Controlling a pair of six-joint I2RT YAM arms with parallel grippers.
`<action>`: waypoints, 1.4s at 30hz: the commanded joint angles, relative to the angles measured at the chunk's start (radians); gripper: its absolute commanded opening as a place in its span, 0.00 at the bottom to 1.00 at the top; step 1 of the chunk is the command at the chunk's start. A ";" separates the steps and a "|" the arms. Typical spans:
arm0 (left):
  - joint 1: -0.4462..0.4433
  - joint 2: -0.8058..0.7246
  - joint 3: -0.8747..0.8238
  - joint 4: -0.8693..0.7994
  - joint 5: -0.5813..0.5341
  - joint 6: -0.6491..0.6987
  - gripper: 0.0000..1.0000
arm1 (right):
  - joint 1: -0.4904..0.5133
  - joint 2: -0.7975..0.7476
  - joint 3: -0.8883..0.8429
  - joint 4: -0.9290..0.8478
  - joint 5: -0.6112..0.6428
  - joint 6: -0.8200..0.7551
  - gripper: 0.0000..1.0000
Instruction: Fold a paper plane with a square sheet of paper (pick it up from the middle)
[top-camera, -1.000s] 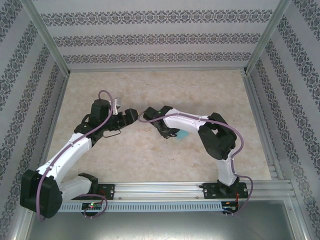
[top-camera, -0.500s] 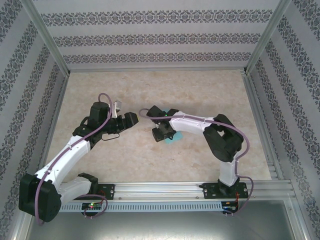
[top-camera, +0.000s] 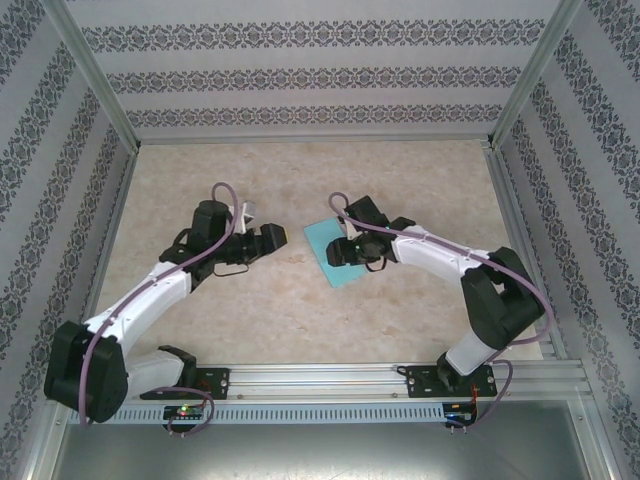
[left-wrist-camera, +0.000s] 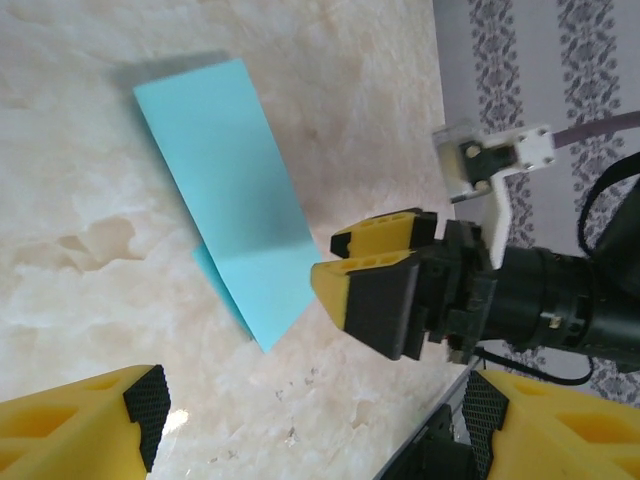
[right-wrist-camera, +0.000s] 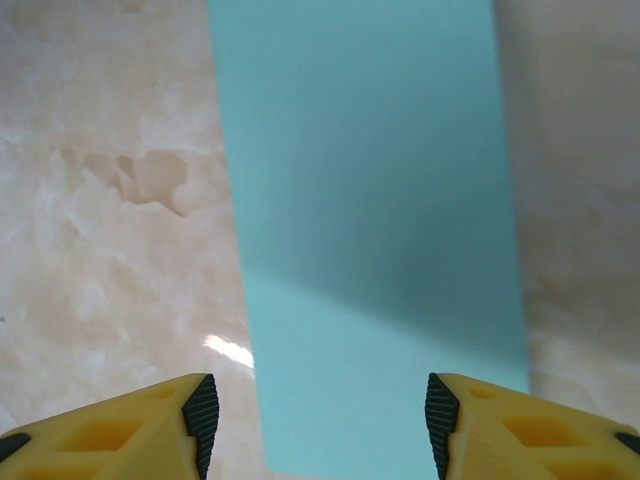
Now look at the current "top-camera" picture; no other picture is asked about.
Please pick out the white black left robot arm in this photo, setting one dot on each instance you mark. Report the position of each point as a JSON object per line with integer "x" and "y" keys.
{"x": 150, "y": 295}

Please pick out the aluminium lower frame bar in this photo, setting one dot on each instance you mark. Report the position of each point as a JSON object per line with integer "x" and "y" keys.
{"x": 597, "y": 435}
{"x": 40, "y": 450}

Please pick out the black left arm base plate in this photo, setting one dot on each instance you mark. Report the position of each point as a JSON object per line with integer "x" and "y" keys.
{"x": 217, "y": 382}

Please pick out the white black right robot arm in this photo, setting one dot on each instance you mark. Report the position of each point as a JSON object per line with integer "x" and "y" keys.
{"x": 430, "y": 255}

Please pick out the grey metal sheet tray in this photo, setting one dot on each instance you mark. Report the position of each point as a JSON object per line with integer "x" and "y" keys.
{"x": 320, "y": 455}

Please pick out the aluminium frame bar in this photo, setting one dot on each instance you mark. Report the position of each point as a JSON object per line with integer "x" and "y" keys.
{"x": 310, "y": 138}
{"x": 597, "y": 435}
{"x": 40, "y": 450}

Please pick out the aluminium table side rail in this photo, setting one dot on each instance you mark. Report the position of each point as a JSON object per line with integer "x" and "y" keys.
{"x": 107, "y": 250}
{"x": 515, "y": 225}

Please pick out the aluminium upright frame post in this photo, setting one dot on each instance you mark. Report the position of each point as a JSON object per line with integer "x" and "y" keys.
{"x": 530, "y": 75}
{"x": 97, "y": 75}

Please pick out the teal paper sheet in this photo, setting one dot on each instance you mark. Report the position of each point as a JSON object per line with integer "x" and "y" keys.
{"x": 345, "y": 275}

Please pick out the aluminium mounting rail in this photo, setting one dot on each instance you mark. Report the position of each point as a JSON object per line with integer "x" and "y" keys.
{"x": 310, "y": 380}

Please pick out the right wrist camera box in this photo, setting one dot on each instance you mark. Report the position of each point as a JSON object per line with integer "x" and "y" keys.
{"x": 351, "y": 230}

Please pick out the aluminium rear frame bar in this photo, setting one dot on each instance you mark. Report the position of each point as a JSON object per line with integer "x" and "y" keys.
{"x": 310, "y": 138}

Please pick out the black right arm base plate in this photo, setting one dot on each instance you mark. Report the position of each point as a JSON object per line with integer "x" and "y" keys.
{"x": 420, "y": 380}

